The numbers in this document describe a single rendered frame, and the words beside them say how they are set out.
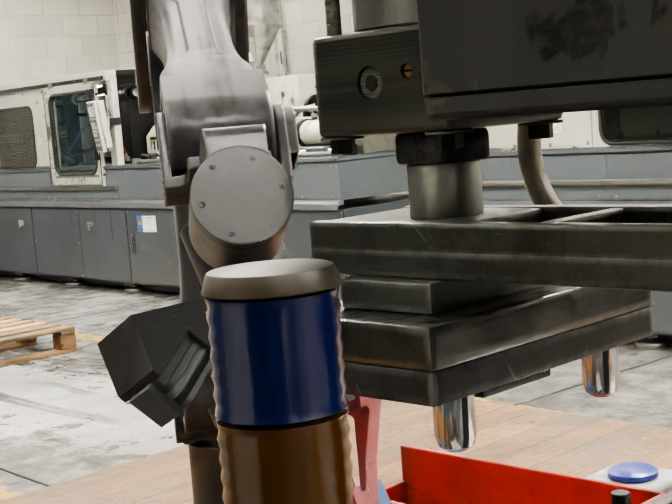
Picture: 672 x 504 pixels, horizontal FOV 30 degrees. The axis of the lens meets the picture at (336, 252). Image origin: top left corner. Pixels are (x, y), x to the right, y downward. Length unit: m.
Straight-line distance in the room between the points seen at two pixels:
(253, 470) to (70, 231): 9.93
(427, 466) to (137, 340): 0.40
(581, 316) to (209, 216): 0.20
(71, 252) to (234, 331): 9.97
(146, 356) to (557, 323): 0.22
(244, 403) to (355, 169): 7.27
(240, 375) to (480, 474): 0.67
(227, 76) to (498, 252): 0.30
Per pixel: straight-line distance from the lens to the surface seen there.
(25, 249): 11.00
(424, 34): 0.55
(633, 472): 1.03
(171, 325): 0.70
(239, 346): 0.34
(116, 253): 9.69
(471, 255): 0.58
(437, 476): 1.03
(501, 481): 0.99
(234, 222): 0.68
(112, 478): 1.26
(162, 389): 0.69
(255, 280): 0.33
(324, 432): 0.35
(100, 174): 9.71
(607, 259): 0.53
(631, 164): 6.07
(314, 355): 0.34
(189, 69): 0.83
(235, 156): 0.69
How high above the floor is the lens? 1.24
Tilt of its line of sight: 6 degrees down
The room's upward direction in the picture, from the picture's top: 5 degrees counter-clockwise
